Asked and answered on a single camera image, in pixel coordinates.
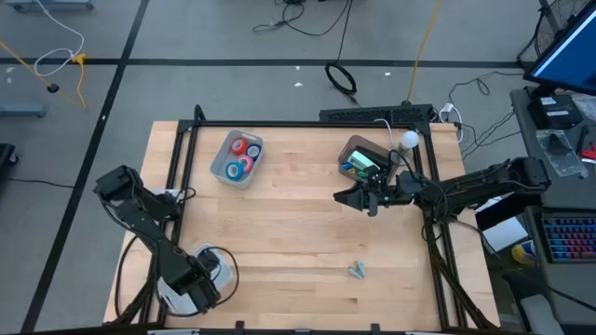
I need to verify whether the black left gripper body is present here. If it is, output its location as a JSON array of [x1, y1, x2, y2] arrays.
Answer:
[[160, 253, 223, 314]]

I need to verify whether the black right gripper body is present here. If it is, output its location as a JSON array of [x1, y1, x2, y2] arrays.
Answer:
[[367, 171, 425, 218]]

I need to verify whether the mint green stapler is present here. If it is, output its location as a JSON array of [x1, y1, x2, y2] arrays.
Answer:
[[347, 149, 376, 172]]

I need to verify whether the black stapler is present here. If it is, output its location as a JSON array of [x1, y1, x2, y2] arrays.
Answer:
[[360, 145, 395, 171]]

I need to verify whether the light blue tape roll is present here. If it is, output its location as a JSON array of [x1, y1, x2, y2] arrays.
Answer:
[[224, 161, 246, 182]]

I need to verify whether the smoky transparent plastic bin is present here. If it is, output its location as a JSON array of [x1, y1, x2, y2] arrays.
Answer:
[[337, 134, 401, 187]]

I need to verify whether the white round bulb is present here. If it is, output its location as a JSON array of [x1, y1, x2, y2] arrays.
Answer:
[[388, 129, 420, 168]]

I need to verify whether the black perforated metal box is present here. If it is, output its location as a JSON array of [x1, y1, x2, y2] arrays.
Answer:
[[318, 103, 435, 127]]

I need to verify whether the white power plug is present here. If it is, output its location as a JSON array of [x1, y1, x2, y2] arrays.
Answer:
[[439, 101, 463, 141]]

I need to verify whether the white paper box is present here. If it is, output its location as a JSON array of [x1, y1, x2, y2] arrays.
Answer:
[[481, 216, 530, 253]]

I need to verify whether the light grey plastic bin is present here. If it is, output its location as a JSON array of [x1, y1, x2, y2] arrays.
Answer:
[[209, 128, 264, 191]]

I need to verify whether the grey desk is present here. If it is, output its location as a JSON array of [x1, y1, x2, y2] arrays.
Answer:
[[509, 87, 596, 210]]

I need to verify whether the clear plastic bag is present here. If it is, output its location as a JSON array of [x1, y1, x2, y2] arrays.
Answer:
[[535, 128, 589, 180]]

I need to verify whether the black mini computer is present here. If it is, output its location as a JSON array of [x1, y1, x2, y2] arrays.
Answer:
[[526, 94, 584, 130]]

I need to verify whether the backlit colourful keyboard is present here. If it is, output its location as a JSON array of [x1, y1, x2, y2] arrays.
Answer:
[[541, 215, 596, 264]]

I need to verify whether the grey chair seat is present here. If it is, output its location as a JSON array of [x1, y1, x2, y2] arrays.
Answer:
[[519, 292, 567, 335]]

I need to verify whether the computer monitor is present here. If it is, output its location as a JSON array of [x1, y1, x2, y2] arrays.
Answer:
[[523, 0, 596, 98]]

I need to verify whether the black floor fan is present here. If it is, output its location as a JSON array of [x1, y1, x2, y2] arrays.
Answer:
[[516, 0, 592, 71]]

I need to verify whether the black floor object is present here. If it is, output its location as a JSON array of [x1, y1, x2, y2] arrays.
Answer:
[[0, 142, 19, 181]]

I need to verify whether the grey cart base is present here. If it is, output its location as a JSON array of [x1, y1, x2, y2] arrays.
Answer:
[[0, 102, 47, 118], [4, 0, 94, 11]]

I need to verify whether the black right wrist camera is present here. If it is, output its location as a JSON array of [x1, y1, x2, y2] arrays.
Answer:
[[364, 163, 389, 188]]

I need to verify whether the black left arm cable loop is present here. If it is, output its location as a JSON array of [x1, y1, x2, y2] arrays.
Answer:
[[199, 245, 240, 309]]

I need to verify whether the black aluminium table frame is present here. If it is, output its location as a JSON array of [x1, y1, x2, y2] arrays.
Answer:
[[111, 104, 499, 335]]

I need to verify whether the coiled black floor cable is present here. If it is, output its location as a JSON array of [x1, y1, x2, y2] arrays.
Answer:
[[324, 62, 359, 106]]

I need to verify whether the long orange floor cable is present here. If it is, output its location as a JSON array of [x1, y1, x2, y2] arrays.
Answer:
[[406, 0, 443, 104]]

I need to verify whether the thin black floor cable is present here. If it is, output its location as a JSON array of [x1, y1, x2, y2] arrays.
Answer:
[[251, 0, 354, 64]]

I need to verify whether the yellow cable with connector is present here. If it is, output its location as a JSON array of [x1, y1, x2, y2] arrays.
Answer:
[[0, 40, 89, 111]]

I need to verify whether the white floor cable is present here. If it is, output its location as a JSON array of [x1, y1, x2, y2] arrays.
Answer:
[[33, 0, 86, 78]]

